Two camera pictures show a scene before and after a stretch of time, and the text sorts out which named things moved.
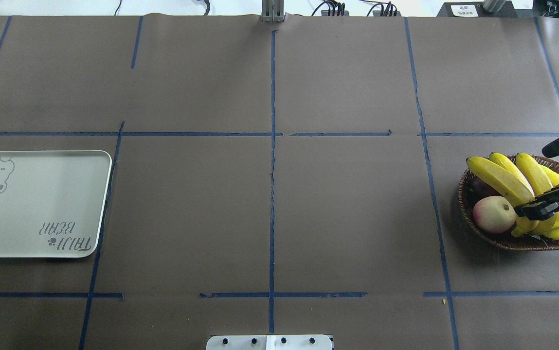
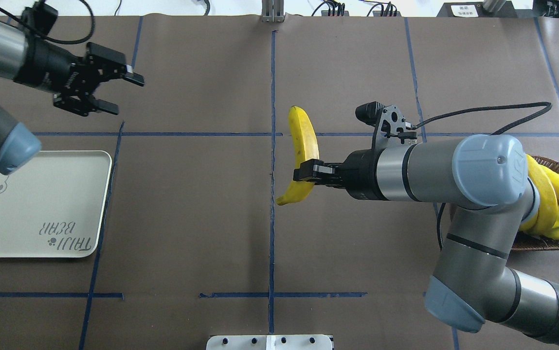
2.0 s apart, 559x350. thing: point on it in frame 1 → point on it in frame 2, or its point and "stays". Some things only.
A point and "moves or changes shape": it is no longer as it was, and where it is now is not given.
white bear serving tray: (44, 203) stays
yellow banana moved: (509, 184) moves or changes shape
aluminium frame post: (273, 11) stays
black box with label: (477, 9) stays
